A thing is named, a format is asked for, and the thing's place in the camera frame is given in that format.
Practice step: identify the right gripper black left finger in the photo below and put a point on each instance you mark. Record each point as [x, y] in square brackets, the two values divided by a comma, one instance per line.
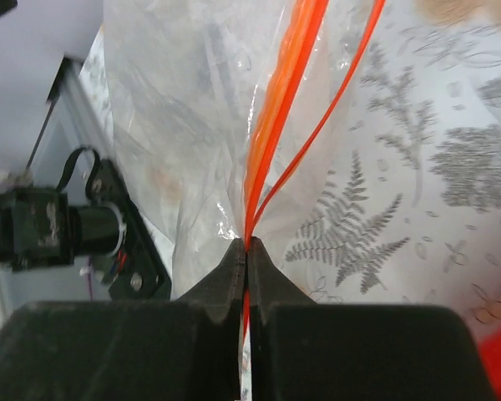
[187, 349]

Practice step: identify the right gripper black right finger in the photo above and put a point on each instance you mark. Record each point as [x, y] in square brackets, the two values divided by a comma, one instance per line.
[305, 350]

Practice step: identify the clear zip top bag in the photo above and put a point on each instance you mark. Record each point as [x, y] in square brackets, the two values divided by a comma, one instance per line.
[227, 115]

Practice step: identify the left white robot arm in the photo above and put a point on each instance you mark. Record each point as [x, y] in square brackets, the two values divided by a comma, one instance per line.
[39, 228]

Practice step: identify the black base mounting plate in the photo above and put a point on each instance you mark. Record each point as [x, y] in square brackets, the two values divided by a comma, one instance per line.
[131, 268]

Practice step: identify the aluminium frame rail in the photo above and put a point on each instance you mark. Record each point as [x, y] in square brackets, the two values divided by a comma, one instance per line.
[69, 123]

